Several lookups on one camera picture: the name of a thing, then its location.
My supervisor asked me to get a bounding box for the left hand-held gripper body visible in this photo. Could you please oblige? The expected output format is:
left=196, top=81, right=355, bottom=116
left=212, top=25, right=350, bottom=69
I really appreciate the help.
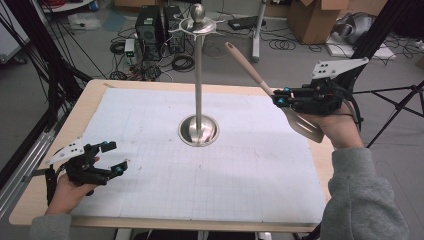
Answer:
left=44, top=137, right=112, bottom=188

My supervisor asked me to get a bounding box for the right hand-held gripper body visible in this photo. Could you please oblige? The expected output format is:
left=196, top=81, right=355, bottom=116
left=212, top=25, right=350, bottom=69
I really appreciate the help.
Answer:
left=289, top=56, right=370, bottom=117

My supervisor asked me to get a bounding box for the beige spatula with wooden handle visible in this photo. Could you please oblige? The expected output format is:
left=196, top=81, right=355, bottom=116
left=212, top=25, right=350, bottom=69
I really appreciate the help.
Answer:
left=224, top=41, right=326, bottom=144

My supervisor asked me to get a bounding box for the steel utensil stand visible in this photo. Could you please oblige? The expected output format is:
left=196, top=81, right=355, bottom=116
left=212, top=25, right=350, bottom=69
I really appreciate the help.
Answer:
left=168, top=3, right=226, bottom=148

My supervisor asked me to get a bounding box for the person's left hand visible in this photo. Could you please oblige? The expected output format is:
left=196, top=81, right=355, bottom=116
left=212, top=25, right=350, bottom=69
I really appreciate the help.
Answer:
left=44, top=155, right=101, bottom=216

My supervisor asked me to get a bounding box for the person's right hand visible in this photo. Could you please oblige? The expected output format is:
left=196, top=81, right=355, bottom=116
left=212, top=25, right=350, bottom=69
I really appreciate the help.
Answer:
left=298, top=99, right=365, bottom=150

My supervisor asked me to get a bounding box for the cardboard box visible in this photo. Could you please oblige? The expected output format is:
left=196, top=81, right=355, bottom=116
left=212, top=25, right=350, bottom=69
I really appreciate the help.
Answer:
left=287, top=0, right=350, bottom=46

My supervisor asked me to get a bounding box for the flat black device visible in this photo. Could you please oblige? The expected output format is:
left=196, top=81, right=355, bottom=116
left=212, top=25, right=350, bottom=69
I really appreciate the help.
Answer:
left=228, top=15, right=267, bottom=32

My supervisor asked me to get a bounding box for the white foam board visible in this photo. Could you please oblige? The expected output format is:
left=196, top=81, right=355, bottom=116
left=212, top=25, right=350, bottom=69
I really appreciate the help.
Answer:
left=324, top=32, right=398, bottom=62

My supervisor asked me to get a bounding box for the black tripod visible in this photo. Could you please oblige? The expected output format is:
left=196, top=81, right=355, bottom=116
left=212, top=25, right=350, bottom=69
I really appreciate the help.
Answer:
left=352, top=79, right=424, bottom=151

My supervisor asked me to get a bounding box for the grey bag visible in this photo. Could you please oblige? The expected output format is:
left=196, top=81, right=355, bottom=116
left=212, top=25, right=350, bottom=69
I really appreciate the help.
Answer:
left=333, top=12, right=378, bottom=45

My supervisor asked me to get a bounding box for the white grid mat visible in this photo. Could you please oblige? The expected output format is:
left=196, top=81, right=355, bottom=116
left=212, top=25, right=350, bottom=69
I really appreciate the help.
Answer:
left=70, top=87, right=327, bottom=225

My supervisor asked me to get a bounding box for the small white power box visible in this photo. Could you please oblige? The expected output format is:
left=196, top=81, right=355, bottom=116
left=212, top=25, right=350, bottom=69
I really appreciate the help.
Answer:
left=123, top=38, right=137, bottom=58

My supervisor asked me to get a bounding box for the black computer tower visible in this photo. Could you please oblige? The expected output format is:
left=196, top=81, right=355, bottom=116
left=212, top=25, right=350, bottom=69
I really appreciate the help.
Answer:
left=163, top=4, right=187, bottom=55
left=134, top=4, right=165, bottom=63

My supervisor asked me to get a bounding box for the clear plastic bag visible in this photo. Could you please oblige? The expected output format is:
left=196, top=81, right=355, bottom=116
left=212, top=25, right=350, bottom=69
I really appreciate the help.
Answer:
left=67, top=12, right=102, bottom=32

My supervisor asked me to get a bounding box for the white cabinet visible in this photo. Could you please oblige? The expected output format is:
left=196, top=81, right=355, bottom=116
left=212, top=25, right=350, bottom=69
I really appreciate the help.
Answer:
left=0, top=6, right=32, bottom=64

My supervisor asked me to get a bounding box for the black strap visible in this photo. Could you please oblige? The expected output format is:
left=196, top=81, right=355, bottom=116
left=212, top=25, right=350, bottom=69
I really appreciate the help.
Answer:
left=45, top=165, right=58, bottom=207

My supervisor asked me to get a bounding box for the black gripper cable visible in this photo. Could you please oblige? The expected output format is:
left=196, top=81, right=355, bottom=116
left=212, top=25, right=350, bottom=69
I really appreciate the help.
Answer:
left=339, top=82, right=364, bottom=134

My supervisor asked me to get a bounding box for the coiled black cable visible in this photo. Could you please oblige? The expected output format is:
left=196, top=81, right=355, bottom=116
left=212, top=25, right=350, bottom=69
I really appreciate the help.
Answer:
left=268, top=38, right=298, bottom=52
left=171, top=53, right=196, bottom=73

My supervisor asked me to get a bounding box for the white stand post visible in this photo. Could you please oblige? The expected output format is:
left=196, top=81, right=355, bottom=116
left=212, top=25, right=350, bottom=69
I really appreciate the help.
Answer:
left=251, top=0, right=268, bottom=64

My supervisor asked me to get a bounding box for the aluminium rail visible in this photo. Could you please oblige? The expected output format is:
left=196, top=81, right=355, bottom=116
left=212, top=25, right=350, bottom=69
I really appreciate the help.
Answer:
left=0, top=113, right=72, bottom=219

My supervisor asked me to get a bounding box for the black metal frame strut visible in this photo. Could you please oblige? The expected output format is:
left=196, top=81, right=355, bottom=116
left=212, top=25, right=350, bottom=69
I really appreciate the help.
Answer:
left=333, top=0, right=416, bottom=101

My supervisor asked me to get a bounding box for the black metal frame with cables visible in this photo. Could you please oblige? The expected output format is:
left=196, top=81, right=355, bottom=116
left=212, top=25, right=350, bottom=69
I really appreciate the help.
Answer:
left=0, top=0, right=93, bottom=129

